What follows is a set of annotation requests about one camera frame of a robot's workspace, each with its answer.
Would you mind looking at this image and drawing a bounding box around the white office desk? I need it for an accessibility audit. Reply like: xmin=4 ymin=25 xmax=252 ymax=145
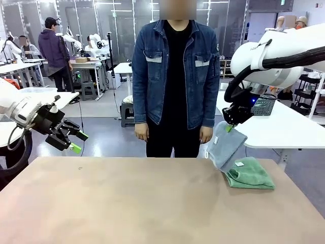
xmin=113 ymin=62 xmax=134 ymax=120

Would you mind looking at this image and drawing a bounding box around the gray towel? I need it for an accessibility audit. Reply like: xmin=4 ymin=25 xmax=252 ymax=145
xmin=205 ymin=121 xmax=248 ymax=173

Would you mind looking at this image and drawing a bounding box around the metal frame workbench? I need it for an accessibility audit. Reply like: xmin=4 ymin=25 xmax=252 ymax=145
xmin=43 ymin=57 xmax=110 ymax=99

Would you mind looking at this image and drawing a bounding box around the seated person gray jacket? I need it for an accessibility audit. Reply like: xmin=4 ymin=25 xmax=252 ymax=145
xmin=19 ymin=35 xmax=41 ymax=59

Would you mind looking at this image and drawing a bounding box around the person's left hand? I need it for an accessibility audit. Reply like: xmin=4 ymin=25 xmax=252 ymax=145
xmin=199 ymin=126 xmax=213 ymax=145

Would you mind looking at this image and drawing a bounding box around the black utility cart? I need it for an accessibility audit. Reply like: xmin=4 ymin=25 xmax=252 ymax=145
xmin=290 ymin=72 xmax=325 ymax=116

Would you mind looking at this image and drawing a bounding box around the white side table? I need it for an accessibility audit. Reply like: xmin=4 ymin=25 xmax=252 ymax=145
xmin=215 ymin=82 xmax=325 ymax=168
xmin=0 ymin=87 xmax=80 ymax=148

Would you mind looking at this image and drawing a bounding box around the green towel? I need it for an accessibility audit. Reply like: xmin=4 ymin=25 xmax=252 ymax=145
xmin=224 ymin=157 xmax=276 ymax=190

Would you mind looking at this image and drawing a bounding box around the person's left denim forearm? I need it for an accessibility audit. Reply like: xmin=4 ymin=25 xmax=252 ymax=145
xmin=200 ymin=86 xmax=220 ymax=128

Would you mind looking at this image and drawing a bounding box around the black right arm cable sleeve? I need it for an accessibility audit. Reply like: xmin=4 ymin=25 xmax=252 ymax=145
xmin=224 ymin=45 xmax=325 ymax=107

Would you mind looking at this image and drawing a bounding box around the gray plastic basket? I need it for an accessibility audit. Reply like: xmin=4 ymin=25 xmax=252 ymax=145
xmin=251 ymin=94 xmax=277 ymax=116

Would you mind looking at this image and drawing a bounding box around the black left arm hose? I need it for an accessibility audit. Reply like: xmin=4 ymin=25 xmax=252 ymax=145
xmin=0 ymin=129 xmax=34 ymax=176

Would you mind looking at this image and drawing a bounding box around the gray plastic step stool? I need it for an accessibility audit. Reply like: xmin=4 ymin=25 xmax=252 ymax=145
xmin=81 ymin=81 xmax=99 ymax=101
xmin=120 ymin=101 xmax=135 ymax=128

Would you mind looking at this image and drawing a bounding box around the orange garment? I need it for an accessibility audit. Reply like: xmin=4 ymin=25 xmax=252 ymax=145
xmin=4 ymin=78 xmax=21 ymax=89

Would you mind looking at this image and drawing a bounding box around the white computer case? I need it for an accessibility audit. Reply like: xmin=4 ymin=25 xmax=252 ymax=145
xmin=107 ymin=71 xmax=122 ymax=89

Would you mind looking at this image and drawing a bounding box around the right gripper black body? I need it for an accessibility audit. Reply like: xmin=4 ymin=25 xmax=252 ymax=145
xmin=222 ymin=101 xmax=254 ymax=125

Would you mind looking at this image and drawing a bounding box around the black camera pole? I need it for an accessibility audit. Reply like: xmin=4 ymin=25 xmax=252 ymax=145
xmin=106 ymin=32 xmax=116 ymax=77

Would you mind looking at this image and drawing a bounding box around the person in denim jacket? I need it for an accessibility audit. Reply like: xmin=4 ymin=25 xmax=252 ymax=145
xmin=131 ymin=0 xmax=221 ymax=158

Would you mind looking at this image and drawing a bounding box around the white workbench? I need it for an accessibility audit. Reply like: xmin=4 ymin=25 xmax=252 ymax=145
xmin=0 ymin=58 xmax=46 ymax=88

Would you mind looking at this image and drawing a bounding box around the seated person white shirt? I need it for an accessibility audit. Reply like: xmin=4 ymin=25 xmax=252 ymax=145
xmin=84 ymin=35 xmax=99 ymax=51

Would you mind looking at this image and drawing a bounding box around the black tripod with white head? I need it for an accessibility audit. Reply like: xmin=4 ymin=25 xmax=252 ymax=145
xmin=55 ymin=32 xmax=77 ymax=94

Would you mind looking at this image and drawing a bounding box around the translucent plastic storage bin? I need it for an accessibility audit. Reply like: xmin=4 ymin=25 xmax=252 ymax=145
xmin=19 ymin=87 xmax=58 ymax=101

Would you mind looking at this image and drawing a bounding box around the wooden shoe shelf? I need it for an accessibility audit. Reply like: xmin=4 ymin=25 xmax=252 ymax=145
xmin=218 ymin=59 xmax=233 ymax=79

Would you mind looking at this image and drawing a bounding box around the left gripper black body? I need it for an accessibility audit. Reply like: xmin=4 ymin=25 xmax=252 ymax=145
xmin=31 ymin=103 xmax=67 ymax=137

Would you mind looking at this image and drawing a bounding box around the person's right hand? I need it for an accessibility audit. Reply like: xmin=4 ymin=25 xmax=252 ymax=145
xmin=134 ymin=123 xmax=149 ymax=142

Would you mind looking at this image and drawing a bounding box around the cardboard box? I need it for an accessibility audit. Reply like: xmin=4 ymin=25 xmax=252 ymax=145
xmin=75 ymin=57 xmax=99 ymax=64

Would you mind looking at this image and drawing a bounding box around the man in purple jacket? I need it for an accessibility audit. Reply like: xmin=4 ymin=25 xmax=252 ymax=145
xmin=38 ymin=16 xmax=73 ymax=92

